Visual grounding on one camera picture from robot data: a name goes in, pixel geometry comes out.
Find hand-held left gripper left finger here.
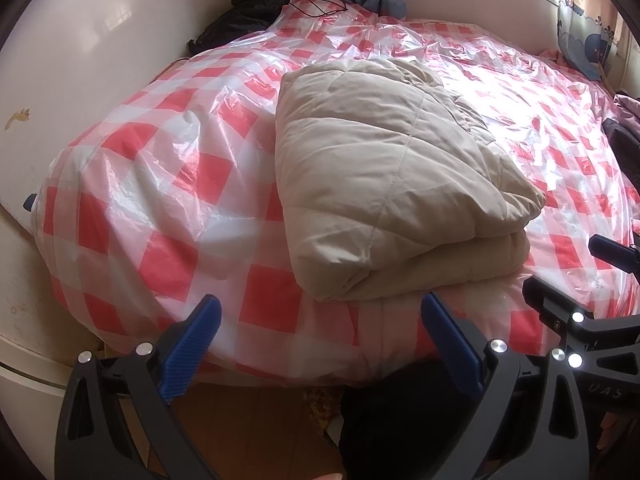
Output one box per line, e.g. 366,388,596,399
54,294,222,480

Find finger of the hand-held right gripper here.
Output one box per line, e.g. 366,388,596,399
587,234,640,273
522,276,596,333

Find pink and blue patterned curtain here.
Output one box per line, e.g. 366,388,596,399
555,0,626,81

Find person's black pants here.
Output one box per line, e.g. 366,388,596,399
325,360,501,480

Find black clothes heap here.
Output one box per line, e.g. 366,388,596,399
189,0,331,56

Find red checked plastic sheet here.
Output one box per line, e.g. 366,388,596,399
27,2,640,391

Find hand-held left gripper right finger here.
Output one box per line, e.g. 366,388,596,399
415,292,586,480

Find pink cloth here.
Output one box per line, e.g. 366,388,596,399
612,91,640,138

